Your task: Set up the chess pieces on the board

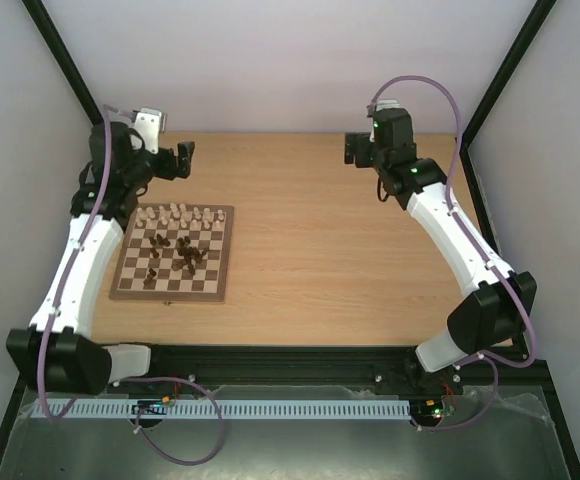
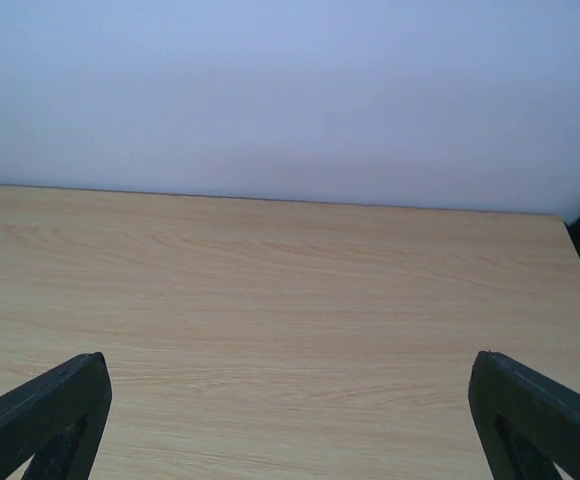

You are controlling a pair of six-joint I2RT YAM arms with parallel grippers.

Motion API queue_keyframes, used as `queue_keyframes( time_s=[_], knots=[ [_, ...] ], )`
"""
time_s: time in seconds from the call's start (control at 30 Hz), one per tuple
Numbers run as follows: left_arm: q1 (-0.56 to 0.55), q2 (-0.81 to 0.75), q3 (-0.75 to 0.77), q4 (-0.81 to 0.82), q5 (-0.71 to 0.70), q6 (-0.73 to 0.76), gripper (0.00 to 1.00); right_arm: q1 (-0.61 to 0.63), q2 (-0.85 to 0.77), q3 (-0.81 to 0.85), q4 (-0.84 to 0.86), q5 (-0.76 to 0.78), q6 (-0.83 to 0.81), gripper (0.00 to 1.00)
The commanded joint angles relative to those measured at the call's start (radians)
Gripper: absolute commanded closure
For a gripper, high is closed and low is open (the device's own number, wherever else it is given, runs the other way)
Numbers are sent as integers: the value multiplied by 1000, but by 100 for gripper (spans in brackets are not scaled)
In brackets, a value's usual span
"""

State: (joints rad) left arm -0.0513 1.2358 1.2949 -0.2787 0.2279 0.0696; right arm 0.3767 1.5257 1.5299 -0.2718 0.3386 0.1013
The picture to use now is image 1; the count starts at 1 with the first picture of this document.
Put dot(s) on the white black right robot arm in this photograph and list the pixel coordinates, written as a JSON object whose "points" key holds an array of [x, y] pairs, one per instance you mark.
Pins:
{"points": [[496, 300]]}

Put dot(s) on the left controller board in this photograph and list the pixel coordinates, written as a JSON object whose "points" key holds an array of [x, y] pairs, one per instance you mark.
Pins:
{"points": [[159, 407]]}

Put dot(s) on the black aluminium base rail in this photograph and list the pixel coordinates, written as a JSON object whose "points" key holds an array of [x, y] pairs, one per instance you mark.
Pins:
{"points": [[383, 370]]}

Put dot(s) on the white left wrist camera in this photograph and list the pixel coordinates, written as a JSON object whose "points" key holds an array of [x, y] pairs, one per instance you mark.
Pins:
{"points": [[150, 124]]}

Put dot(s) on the white slotted cable duct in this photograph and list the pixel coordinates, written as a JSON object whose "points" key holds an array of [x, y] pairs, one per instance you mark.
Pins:
{"points": [[392, 410]]}

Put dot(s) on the wooden chess board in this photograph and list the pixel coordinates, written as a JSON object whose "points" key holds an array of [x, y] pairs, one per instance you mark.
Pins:
{"points": [[208, 285]]}

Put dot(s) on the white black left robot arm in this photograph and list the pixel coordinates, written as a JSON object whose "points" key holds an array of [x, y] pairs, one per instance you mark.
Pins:
{"points": [[55, 352]]}

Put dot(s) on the row of white chess pieces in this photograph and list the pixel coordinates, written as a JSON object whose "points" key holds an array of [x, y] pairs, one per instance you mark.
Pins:
{"points": [[181, 216]]}

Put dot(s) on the pile of dark chess pieces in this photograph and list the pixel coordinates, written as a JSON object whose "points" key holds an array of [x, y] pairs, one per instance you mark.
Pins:
{"points": [[181, 252]]}

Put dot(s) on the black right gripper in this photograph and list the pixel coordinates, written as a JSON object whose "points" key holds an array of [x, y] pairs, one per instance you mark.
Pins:
{"points": [[358, 151]]}

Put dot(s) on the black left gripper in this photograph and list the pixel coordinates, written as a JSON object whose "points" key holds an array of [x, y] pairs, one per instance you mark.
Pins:
{"points": [[170, 171]]}

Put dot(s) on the right controller board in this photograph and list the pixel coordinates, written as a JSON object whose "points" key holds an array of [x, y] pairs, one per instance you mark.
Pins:
{"points": [[435, 408]]}

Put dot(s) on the controller board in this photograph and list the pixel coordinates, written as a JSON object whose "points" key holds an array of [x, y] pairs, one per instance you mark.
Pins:
{"points": [[435, 408], [159, 407]]}

